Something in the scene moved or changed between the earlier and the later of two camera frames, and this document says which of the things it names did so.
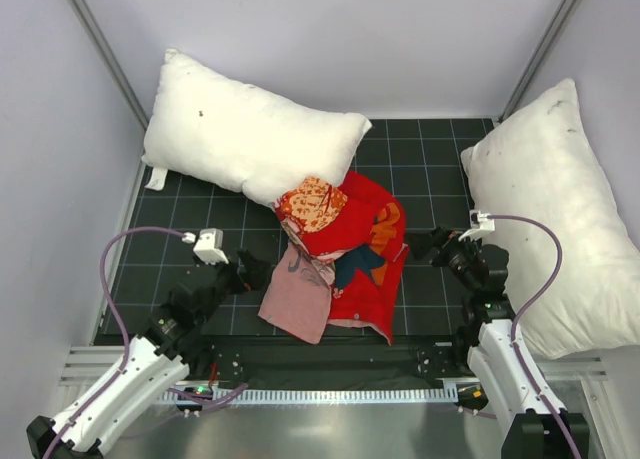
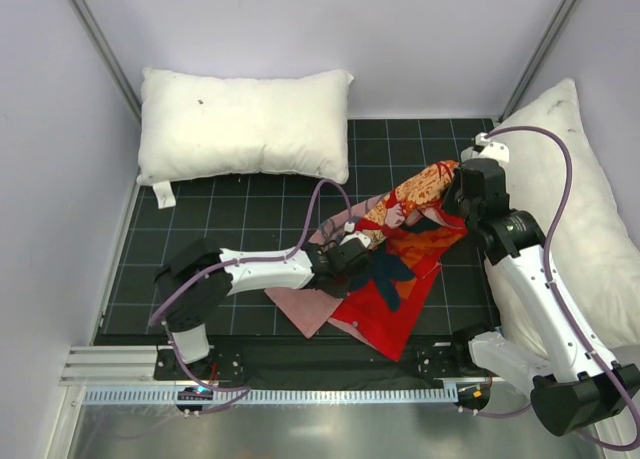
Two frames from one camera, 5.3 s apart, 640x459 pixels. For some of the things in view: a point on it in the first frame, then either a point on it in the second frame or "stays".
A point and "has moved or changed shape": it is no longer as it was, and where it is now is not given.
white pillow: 214,127 has moved or changed shape
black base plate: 282,360 stays
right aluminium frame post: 564,13 stays
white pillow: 542,186 stays
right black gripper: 438,246 to 456,194
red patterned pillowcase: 344,249 stays
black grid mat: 416,164 to 256,218
